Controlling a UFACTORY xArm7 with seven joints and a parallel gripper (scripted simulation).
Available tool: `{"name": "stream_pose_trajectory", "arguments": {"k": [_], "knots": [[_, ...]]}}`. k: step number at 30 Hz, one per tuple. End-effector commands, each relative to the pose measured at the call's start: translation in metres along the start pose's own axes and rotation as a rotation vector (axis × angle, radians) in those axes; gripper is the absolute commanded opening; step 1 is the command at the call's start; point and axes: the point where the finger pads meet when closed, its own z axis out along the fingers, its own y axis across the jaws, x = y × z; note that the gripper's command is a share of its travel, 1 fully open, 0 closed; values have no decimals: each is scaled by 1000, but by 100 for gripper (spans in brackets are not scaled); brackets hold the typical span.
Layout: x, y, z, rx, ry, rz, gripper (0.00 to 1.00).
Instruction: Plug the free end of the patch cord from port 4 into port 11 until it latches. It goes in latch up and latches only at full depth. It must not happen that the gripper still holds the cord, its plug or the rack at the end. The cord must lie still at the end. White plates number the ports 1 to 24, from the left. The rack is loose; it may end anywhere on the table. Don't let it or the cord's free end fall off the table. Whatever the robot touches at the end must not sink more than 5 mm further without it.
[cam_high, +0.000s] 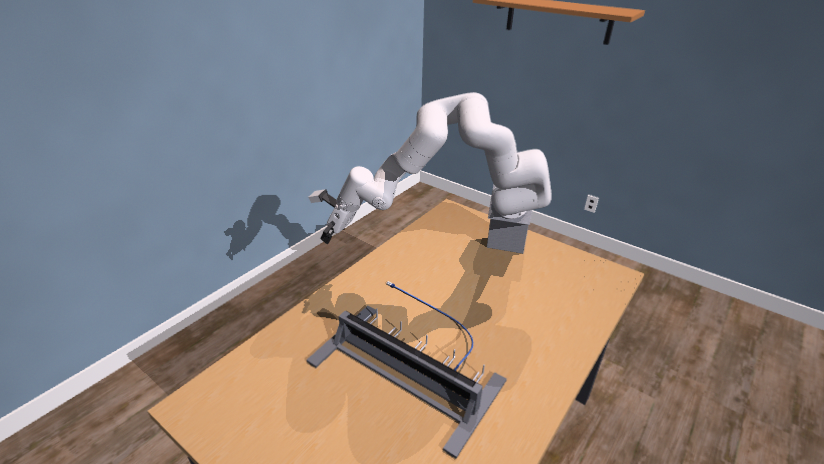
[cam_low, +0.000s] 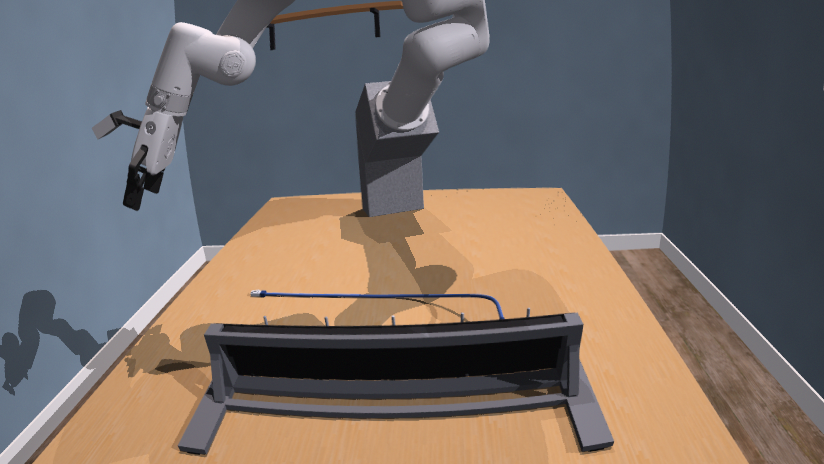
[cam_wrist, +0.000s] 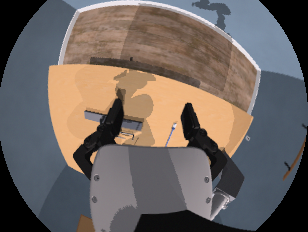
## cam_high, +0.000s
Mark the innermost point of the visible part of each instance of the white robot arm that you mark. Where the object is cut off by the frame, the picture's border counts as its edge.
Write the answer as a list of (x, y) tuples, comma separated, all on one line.
[(508, 169)]

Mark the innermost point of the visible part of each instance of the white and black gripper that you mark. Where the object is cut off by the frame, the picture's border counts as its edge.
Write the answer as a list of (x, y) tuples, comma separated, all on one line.
[(339, 218)]

